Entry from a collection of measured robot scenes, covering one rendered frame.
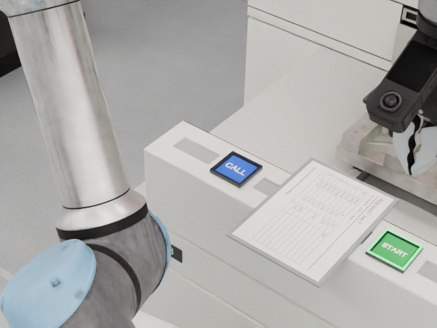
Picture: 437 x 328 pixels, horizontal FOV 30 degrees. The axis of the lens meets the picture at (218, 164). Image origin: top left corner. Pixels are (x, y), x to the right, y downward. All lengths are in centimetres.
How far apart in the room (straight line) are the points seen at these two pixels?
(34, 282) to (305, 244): 37
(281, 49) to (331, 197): 73
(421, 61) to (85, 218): 42
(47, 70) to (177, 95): 208
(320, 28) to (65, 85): 89
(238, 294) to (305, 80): 54
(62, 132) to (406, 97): 39
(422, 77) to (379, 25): 79
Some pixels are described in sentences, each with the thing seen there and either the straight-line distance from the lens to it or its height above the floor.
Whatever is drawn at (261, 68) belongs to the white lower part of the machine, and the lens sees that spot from 189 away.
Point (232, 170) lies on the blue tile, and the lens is 119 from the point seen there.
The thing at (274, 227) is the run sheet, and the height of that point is 96.
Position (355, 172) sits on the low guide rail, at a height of 85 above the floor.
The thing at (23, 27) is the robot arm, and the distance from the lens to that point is 96.
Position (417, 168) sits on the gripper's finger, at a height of 112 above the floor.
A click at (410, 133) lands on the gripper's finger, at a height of 116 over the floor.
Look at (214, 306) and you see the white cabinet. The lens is 134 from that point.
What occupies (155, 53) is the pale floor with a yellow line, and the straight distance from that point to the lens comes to 326.
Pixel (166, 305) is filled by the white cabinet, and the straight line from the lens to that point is 144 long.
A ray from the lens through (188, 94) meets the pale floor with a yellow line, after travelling 302.
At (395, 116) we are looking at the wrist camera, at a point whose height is 124.
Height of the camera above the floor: 173
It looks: 40 degrees down
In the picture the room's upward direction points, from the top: 1 degrees clockwise
